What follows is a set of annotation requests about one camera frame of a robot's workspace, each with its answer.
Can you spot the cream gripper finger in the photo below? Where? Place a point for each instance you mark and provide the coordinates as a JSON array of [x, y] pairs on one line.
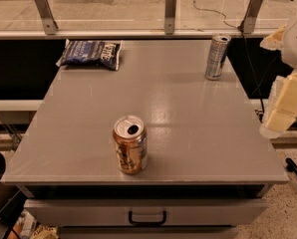
[[281, 111], [274, 41]]

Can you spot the orange soda can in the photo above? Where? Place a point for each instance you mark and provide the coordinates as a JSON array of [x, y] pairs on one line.
[[131, 144]]

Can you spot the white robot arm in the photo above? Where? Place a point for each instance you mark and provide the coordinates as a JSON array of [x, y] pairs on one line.
[[289, 49]]

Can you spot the silver blue energy drink can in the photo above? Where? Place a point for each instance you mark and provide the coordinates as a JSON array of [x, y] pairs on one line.
[[216, 56]]

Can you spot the blue chip bag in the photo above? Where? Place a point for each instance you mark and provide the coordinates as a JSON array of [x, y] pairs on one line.
[[91, 52]]

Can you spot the yellow snack bag on floor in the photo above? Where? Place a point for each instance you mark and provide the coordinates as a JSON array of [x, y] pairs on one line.
[[45, 232]]

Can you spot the grey drawer front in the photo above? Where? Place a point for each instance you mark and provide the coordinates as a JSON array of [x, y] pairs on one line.
[[114, 212]]

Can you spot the right metal bracket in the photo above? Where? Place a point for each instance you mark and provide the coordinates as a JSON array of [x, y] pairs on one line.
[[248, 23]]

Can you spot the metal bracket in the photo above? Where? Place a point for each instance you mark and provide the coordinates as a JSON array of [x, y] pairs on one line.
[[169, 16], [48, 22], [248, 23]]

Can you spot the middle metal bracket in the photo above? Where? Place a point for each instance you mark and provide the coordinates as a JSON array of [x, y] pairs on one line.
[[169, 16]]

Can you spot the black drawer handle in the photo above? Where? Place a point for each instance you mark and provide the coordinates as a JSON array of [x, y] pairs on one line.
[[147, 220]]

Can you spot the left metal bracket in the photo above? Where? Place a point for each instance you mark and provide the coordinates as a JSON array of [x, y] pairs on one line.
[[48, 22]]

